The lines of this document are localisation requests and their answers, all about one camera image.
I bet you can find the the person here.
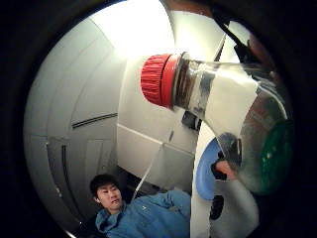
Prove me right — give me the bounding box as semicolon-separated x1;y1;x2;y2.
89;174;192;238

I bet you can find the clear bottle with red cap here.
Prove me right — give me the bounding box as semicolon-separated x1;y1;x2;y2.
140;52;295;196

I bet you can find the small black box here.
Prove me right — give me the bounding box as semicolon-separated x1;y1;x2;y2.
180;110;203;132

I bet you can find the white cable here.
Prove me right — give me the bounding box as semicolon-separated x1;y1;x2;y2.
131;144;164;201

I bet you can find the small black object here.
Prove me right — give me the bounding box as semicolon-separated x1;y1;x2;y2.
210;160;229;181

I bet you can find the black round object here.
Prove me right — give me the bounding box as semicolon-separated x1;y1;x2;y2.
209;194;225;221

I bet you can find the blue plate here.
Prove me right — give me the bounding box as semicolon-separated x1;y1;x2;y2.
195;138;223;201

